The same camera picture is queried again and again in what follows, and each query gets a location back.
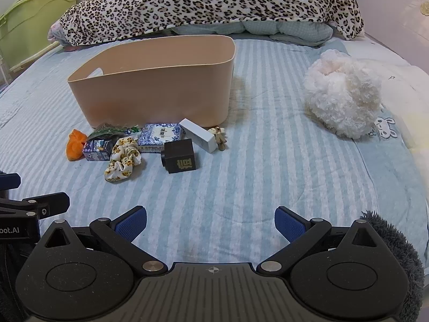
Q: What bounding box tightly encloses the orange cloth item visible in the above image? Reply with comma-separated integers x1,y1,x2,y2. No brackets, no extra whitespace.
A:
65,129,87,161

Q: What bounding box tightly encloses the small blue printed box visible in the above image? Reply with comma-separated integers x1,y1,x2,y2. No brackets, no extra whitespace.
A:
83,139,116,161

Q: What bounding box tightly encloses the sunflower print scrunchie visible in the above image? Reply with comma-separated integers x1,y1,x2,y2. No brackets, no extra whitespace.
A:
104,137,142,182

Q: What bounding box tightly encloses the green dried tea packet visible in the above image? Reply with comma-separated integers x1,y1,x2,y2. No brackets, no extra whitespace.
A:
87,123,140,140

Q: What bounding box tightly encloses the black cube box gold print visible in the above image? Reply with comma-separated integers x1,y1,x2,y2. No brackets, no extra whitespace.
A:
161,139,196,174

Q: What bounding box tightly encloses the small wooden figurine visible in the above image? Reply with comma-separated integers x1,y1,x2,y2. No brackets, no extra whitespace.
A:
208,126,227,151

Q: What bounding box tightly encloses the white rectangular box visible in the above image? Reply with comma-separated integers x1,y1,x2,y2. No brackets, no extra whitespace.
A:
179,119,218,153

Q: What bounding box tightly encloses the striped light blue bedsheet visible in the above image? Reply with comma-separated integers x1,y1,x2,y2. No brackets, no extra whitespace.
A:
1,39,428,263

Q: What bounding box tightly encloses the blue white porcelain-pattern box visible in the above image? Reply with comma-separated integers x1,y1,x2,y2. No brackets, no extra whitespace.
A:
138,123,183,153

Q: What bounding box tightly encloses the grey fuzzy sleeve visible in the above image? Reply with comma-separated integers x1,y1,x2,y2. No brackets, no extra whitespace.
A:
360,211,424,322

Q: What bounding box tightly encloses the white fluffy plush toy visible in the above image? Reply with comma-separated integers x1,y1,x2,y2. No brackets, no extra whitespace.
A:
303,49,382,139

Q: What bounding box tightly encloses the green plastic storage bin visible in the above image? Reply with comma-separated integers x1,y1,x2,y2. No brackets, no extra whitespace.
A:
1,0,76,71

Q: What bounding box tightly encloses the beige plastic storage basket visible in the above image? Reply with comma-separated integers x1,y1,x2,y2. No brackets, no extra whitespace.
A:
68,35,236,127

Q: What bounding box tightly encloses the white pillow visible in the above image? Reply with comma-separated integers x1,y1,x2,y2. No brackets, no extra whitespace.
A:
345,38,429,165

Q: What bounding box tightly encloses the teal quilted duvet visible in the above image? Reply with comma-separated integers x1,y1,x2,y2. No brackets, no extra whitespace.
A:
161,21,334,47

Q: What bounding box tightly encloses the leopard print blanket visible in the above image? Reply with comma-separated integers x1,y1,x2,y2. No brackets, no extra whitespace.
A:
59,0,364,47

